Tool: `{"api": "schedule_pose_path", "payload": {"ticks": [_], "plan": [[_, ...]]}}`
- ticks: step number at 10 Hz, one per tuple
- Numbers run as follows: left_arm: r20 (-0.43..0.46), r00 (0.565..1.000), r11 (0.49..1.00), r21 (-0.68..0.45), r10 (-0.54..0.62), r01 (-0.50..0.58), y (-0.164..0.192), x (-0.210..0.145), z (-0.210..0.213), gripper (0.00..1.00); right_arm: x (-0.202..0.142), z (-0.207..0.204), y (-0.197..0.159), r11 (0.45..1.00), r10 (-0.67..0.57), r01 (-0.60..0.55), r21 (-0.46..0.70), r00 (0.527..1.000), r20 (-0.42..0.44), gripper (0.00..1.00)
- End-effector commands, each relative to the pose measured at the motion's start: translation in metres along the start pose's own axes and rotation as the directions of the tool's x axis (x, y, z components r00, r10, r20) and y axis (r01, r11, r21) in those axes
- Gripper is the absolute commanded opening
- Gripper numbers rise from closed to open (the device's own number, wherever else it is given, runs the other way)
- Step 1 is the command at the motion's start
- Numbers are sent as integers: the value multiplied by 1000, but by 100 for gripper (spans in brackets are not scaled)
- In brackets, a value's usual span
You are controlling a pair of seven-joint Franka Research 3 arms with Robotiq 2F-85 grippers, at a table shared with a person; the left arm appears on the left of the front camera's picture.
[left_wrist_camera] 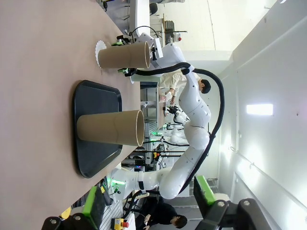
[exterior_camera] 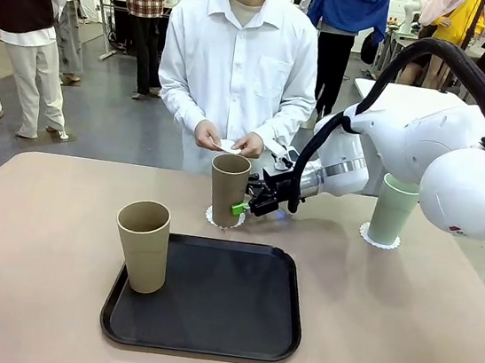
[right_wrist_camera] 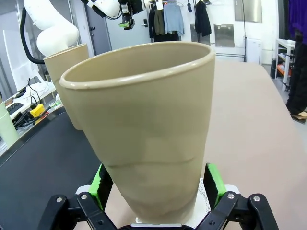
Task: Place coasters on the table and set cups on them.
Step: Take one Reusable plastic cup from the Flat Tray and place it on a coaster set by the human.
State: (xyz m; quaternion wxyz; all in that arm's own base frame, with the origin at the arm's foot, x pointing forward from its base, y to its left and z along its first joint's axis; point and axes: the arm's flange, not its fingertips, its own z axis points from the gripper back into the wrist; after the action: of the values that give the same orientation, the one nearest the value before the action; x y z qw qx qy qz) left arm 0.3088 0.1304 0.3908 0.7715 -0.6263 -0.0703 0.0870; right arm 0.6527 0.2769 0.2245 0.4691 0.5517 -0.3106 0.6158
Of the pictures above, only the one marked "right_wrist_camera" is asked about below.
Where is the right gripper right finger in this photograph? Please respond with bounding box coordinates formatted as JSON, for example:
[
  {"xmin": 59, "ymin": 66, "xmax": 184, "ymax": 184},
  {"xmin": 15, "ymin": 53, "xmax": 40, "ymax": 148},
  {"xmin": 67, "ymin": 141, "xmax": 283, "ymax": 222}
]
[{"xmin": 200, "ymin": 162, "xmax": 281, "ymax": 230}]

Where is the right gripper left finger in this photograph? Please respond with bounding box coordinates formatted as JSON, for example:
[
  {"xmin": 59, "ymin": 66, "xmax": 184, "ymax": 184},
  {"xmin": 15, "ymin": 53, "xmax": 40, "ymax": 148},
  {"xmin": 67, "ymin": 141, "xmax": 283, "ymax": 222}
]
[{"xmin": 47, "ymin": 163, "xmax": 121, "ymax": 230}]

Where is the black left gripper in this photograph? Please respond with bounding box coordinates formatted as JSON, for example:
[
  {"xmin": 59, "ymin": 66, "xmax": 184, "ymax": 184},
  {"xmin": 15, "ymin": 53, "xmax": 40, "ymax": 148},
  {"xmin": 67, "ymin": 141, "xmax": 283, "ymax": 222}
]
[{"xmin": 118, "ymin": 0, "xmax": 146, "ymax": 31}]

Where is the tan plastic cup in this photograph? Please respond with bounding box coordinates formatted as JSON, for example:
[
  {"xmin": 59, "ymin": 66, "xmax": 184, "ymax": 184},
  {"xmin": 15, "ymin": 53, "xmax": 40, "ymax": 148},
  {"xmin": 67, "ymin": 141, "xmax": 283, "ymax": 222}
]
[
  {"xmin": 59, "ymin": 40, "xmax": 216, "ymax": 225},
  {"xmin": 43, "ymin": 43, "xmax": 90, "ymax": 131}
]

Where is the black hanging coat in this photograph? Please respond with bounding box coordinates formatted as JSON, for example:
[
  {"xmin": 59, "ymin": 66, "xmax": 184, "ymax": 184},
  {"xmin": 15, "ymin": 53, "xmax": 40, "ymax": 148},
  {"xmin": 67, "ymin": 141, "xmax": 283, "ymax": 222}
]
[{"xmin": 148, "ymin": 4, "xmax": 156, "ymax": 43}]

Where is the grey door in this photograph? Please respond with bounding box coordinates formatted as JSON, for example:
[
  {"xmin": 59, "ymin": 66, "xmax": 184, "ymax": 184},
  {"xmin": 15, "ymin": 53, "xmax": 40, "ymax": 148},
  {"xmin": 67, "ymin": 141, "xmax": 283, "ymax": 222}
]
[{"xmin": 85, "ymin": 0, "xmax": 113, "ymax": 58}]

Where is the olive hanging jacket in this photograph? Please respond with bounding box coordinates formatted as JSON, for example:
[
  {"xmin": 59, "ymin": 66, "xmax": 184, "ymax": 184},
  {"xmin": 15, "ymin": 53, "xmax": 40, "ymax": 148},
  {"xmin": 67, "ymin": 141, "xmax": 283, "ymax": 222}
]
[{"xmin": 153, "ymin": 8, "xmax": 166, "ymax": 36}]

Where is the blue hanging shirt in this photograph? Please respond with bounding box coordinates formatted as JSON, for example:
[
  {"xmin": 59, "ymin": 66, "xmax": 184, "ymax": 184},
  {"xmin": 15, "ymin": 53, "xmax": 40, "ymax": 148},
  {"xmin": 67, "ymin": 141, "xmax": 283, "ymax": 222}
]
[{"xmin": 163, "ymin": 2, "xmax": 186, "ymax": 36}]

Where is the black plastic tray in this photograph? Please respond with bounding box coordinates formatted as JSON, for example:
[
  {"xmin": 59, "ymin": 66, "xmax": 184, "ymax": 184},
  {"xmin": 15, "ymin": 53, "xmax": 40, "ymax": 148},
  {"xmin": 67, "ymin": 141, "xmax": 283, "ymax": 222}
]
[{"xmin": 0, "ymin": 105, "xmax": 107, "ymax": 230}]

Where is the black hanging garment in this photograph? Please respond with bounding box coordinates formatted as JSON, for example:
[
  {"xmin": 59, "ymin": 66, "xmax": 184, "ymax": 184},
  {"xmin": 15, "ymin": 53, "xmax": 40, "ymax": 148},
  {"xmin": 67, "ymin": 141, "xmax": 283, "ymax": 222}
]
[{"xmin": 194, "ymin": 0, "xmax": 213, "ymax": 38}]

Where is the yellow black device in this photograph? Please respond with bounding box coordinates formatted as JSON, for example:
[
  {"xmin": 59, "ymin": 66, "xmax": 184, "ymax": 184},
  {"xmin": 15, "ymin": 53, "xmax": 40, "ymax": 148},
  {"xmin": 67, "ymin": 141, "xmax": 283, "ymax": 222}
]
[{"xmin": 28, "ymin": 103, "xmax": 46, "ymax": 120}]

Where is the pale green spare cup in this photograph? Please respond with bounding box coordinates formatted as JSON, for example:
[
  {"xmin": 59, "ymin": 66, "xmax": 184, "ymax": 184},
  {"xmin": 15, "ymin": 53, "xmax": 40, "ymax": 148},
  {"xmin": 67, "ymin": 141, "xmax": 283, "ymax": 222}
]
[{"xmin": 0, "ymin": 100, "xmax": 19, "ymax": 147}]

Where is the white board panel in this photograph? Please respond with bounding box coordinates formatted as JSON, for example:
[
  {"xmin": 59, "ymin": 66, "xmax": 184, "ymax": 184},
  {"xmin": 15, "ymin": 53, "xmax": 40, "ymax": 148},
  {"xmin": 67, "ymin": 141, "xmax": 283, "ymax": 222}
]
[{"xmin": 2, "ymin": 28, "xmax": 40, "ymax": 93}]

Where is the white floor appliance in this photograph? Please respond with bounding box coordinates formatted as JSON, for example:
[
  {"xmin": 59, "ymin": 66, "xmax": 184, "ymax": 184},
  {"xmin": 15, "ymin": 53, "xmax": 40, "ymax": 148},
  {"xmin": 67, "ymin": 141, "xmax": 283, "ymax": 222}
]
[{"xmin": 246, "ymin": 37, "xmax": 262, "ymax": 65}]

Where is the person in dark trousers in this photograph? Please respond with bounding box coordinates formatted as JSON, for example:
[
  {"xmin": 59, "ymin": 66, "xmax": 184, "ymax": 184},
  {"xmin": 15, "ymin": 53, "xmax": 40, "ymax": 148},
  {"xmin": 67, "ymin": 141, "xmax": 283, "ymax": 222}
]
[{"xmin": 285, "ymin": 0, "xmax": 307, "ymax": 120}]

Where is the white shelf rack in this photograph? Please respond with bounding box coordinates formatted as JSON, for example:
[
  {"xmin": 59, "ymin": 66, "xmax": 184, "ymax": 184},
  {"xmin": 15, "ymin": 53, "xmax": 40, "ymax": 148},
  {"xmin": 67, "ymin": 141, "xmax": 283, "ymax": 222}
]
[{"xmin": 275, "ymin": 38, "xmax": 297, "ymax": 91}]

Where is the silver wall panel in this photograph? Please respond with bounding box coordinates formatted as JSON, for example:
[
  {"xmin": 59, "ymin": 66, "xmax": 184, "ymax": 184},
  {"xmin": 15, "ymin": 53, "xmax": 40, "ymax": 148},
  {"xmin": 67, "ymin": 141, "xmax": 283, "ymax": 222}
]
[{"xmin": 214, "ymin": 23, "xmax": 235, "ymax": 48}]

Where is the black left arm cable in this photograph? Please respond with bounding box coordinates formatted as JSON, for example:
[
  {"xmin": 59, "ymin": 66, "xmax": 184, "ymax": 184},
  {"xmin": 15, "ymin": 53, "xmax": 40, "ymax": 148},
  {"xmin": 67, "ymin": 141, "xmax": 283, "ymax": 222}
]
[{"xmin": 20, "ymin": 9, "xmax": 47, "ymax": 65}]

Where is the silver wall cabinet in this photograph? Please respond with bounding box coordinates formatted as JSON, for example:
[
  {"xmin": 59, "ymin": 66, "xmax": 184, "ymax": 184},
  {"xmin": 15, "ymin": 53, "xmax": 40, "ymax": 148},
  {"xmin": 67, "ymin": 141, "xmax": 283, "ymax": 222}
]
[{"xmin": 234, "ymin": 0, "xmax": 263, "ymax": 24}]

